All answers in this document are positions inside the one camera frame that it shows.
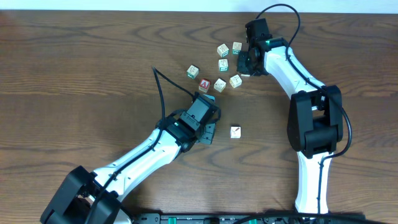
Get wooden block yellow W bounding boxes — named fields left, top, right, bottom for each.
left=214, top=78, right=226, bottom=93

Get wooden block green 4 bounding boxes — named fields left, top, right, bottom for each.
left=217, top=44, right=229, bottom=58

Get wooden block green J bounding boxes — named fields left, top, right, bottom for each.
left=229, top=75, right=243, bottom=88

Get wooden block green Z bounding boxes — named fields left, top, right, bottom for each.
left=232, top=42, right=243, bottom=55

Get wooden block red A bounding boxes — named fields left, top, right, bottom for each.
left=198, top=78, right=211, bottom=93

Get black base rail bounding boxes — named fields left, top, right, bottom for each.
left=132, top=211, right=378, bottom=224

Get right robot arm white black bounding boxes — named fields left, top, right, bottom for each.
left=237, top=38, right=343, bottom=214

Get wooden block umbrella seven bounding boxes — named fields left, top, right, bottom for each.
left=187, top=65, right=199, bottom=79

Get wooden block blue X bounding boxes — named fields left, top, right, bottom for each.
left=230, top=126, right=241, bottom=139

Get wooden block green L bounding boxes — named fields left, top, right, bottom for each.
left=218, top=59, right=229, bottom=72

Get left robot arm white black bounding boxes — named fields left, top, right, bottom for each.
left=40, top=110, right=218, bottom=223

